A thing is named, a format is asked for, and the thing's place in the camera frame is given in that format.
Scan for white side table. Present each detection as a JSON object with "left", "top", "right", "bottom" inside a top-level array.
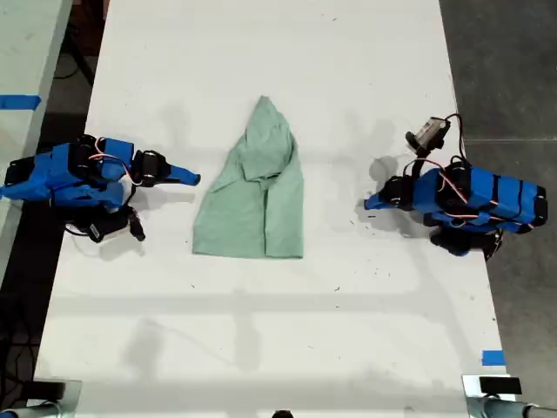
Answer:
[{"left": 0, "top": 0, "right": 74, "bottom": 271}]

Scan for grey pipe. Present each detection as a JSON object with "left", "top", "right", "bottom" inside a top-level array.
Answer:
[
  {"left": 467, "top": 397, "right": 557, "bottom": 418},
  {"left": 0, "top": 402, "right": 60, "bottom": 418}
]

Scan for long blue tape strip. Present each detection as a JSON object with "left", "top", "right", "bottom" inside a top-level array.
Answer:
[{"left": 0, "top": 94, "right": 43, "bottom": 111}]

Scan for black camera cable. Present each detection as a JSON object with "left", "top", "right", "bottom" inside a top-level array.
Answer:
[
  {"left": 442, "top": 112, "right": 469, "bottom": 163},
  {"left": 64, "top": 220, "right": 95, "bottom": 239}
]

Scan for pale green T-shirt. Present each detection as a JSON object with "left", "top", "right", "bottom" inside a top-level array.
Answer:
[{"left": 191, "top": 94, "right": 305, "bottom": 260}]

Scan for silver metal bracket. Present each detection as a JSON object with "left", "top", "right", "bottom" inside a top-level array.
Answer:
[
  {"left": 461, "top": 374, "right": 524, "bottom": 402},
  {"left": 24, "top": 379, "right": 84, "bottom": 414}
]

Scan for short blue tape strip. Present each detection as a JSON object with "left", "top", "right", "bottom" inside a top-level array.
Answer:
[{"left": 481, "top": 349, "right": 507, "bottom": 367}]

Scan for small black box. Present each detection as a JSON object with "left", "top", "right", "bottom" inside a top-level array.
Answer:
[
  {"left": 479, "top": 376, "right": 523, "bottom": 395},
  {"left": 30, "top": 380, "right": 67, "bottom": 400}
]

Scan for black and grey camera box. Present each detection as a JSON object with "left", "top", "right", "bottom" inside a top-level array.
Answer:
[{"left": 405, "top": 116, "right": 452, "bottom": 154}]

